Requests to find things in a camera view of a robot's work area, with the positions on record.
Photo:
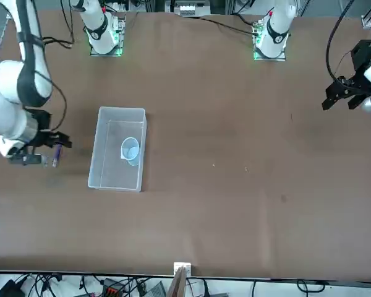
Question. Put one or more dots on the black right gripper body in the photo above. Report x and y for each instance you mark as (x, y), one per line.
(43, 123)

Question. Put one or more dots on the black hub with red ports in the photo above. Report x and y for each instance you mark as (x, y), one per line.
(112, 289)

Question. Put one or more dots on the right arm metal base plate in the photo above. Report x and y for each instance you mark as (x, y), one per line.
(119, 51)

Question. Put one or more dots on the aluminium camera post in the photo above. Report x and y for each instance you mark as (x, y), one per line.
(178, 283)

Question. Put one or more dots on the blue pencil holder cup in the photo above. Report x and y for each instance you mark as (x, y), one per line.
(133, 159)

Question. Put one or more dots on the clear plastic box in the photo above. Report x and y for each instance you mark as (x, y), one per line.
(117, 179)

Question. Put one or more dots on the black power adapter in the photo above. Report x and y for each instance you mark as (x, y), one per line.
(9, 289)

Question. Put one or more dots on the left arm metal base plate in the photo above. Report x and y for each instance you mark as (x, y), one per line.
(256, 55)

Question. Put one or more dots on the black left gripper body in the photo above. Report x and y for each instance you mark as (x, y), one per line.
(361, 55)

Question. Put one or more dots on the grey power adapter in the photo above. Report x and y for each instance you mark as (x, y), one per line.
(157, 290)

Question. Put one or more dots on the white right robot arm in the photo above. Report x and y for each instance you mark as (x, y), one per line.
(6, 102)

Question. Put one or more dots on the white socket block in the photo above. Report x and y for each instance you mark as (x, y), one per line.
(187, 10)

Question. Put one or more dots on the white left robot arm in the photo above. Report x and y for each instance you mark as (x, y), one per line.
(276, 31)

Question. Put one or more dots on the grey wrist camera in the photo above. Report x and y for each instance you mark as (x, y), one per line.
(24, 159)

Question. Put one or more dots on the purple marker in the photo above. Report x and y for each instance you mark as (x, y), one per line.
(57, 153)

